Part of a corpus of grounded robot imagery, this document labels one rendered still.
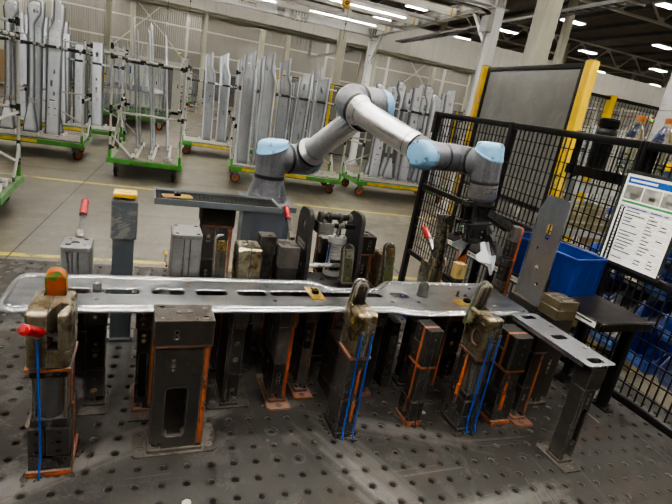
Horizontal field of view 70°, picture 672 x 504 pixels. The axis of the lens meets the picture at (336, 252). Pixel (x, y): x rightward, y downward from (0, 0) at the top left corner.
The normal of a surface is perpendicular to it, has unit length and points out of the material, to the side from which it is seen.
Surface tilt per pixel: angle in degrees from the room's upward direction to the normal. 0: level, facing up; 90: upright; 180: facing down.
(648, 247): 90
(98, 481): 0
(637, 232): 90
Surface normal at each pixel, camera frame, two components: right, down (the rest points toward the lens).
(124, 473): 0.17, -0.94
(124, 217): 0.34, 0.33
